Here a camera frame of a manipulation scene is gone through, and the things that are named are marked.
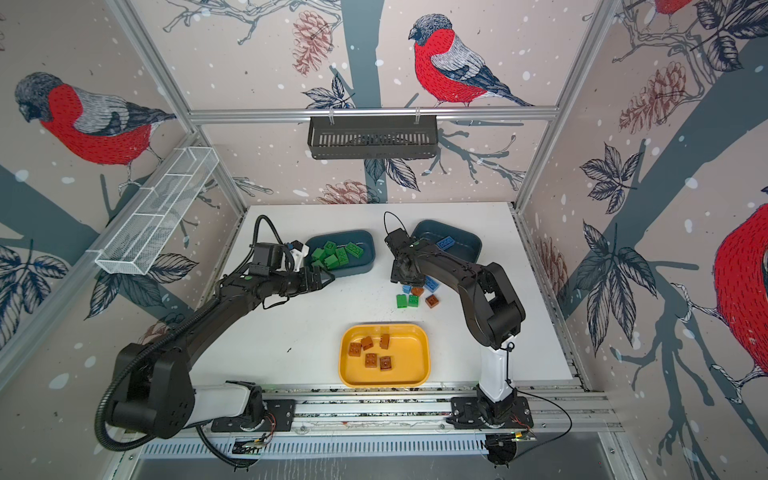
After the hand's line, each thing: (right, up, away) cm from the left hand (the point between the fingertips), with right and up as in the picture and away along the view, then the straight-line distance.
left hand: (322, 279), depth 83 cm
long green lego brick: (+6, +7, +23) cm, 25 cm away
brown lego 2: (+18, -18, +2) cm, 26 cm away
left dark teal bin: (+9, +2, +20) cm, 22 cm away
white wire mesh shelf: (-43, +10, -12) cm, 46 cm away
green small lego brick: (+27, -8, +10) cm, 30 cm away
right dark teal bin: (+48, +9, +24) cm, 54 cm away
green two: (+2, +5, +21) cm, 21 cm away
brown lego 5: (+18, -23, -2) cm, 29 cm away
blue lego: (+40, +10, +25) cm, 48 cm away
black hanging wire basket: (+4, +48, +24) cm, 54 cm away
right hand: (+23, -2, +12) cm, 26 cm away
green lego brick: (-2, +5, +20) cm, 21 cm away
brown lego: (+9, -20, 0) cm, 22 cm away
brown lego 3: (+14, -22, -2) cm, 26 cm away
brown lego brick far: (+33, -8, +9) cm, 35 cm away
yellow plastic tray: (+18, -22, 0) cm, 28 cm away
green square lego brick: (+23, -9, +11) cm, 27 cm away
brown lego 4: (+13, -18, +1) cm, 22 cm away
